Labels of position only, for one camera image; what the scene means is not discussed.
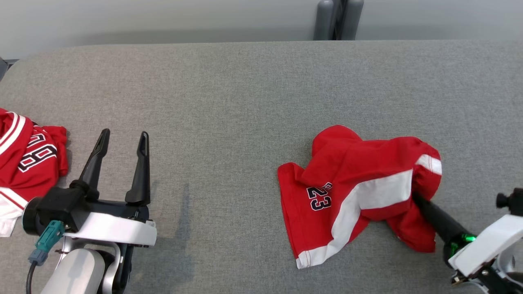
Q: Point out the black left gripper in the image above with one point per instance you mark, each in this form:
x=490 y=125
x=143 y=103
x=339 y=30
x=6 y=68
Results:
x=118 y=208

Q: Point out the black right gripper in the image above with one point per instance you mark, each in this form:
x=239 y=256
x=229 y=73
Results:
x=459 y=244

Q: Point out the red white basketball jersey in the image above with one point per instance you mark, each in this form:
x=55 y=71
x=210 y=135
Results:
x=28 y=179

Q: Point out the red white basketball shorts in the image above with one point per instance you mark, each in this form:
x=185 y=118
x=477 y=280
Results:
x=351 y=163

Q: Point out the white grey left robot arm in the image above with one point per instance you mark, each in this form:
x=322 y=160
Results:
x=75 y=271

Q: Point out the white right camera bracket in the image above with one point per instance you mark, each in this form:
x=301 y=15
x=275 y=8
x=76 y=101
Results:
x=488 y=243

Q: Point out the white camera bracket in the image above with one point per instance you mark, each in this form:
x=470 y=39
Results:
x=488 y=243
x=114 y=230

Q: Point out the white left camera bracket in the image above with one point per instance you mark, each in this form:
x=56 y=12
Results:
x=114 y=230

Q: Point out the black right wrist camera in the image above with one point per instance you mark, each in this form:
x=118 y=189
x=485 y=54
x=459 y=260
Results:
x=512 y=202

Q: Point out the grey cylindrical post cap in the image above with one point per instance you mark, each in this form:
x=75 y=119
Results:
x=353 y=18
x=323 y=20

